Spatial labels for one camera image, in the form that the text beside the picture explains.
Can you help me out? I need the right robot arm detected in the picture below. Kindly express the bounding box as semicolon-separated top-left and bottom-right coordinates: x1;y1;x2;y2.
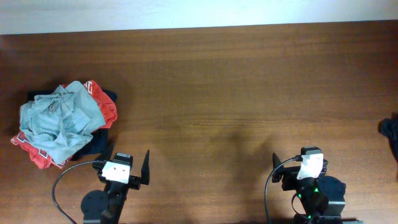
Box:
264;146;362;224

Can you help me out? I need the grey crumpled t-shirt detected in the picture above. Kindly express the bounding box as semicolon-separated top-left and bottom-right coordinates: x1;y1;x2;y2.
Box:
19;81;106;164

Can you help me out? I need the right black cable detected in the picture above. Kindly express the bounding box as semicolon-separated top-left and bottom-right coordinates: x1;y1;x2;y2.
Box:
264;154;304;224

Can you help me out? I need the left black cable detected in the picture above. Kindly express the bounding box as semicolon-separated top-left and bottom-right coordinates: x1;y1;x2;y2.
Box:
51;160;105;224

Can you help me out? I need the red printed t-shirt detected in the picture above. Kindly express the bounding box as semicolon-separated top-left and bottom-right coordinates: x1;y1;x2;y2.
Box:
11;80;118;169

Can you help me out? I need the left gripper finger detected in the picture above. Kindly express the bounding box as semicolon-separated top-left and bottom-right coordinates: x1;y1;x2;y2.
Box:
141;151;150;185
95;142;114;161

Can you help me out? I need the black Nike t-shirt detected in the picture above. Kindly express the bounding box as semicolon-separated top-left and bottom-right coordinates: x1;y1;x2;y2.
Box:
378;118;397;161

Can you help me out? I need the navy blue folded garment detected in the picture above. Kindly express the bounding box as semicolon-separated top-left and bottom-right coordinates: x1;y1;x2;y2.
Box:
27;90;108;161

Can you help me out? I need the black cable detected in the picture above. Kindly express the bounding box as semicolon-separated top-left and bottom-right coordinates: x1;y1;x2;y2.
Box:
51;160;105;224
264;154;304;224

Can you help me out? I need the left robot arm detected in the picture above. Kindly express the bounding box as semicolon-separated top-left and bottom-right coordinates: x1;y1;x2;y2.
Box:
81;144;150;224

